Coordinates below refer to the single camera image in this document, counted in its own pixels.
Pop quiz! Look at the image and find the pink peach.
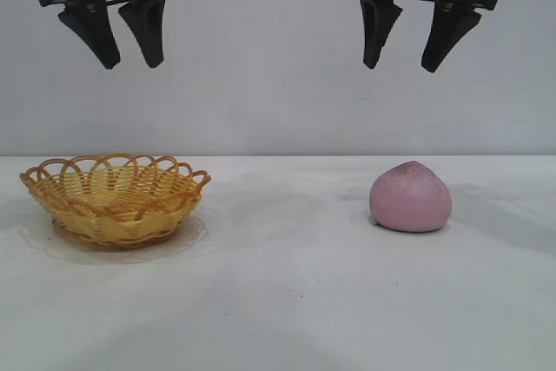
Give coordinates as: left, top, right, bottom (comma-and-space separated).
368, 161, 453, 234

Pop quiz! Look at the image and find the yellow woven plastic basket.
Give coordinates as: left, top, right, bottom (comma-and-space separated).
18, 152, 213, 251

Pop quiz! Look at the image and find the clear glass plate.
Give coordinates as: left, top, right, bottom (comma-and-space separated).
17, 209, 223, 266

